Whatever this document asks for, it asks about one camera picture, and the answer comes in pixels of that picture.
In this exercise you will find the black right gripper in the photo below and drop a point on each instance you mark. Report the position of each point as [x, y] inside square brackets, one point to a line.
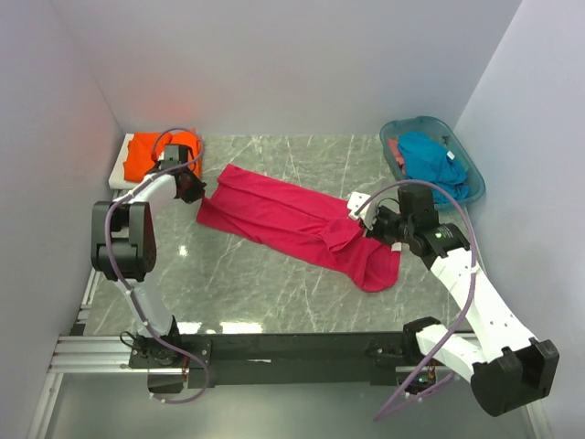
[381, 212]

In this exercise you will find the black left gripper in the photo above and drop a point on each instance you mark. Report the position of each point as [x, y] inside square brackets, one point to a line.
[197, 191]

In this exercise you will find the pink t shirt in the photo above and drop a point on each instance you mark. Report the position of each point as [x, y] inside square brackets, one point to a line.
[299, 222]

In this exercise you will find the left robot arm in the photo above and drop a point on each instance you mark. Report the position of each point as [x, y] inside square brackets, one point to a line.
[123, 248]

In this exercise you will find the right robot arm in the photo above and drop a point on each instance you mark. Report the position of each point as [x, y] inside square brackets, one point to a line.
[487, 345]

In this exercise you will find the orange folded t shirt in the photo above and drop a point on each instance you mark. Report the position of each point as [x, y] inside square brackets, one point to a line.
[139, 159]

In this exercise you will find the white foam pad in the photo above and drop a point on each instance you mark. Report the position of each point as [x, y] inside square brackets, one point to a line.
[116, 180]

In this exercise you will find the blue t shirt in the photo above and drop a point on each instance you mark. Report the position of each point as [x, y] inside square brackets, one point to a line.
[425, 159]

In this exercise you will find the salmon t shirt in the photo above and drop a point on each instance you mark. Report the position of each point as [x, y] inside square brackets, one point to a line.
[393, 146]

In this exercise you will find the teal plastic basket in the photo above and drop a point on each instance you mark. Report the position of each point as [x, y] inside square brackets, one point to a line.
[440, 132]

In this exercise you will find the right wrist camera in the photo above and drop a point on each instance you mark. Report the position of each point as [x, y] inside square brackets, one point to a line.
[363, 208]

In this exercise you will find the aluminium frame rail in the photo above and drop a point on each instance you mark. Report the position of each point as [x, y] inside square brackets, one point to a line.
[77, 353]

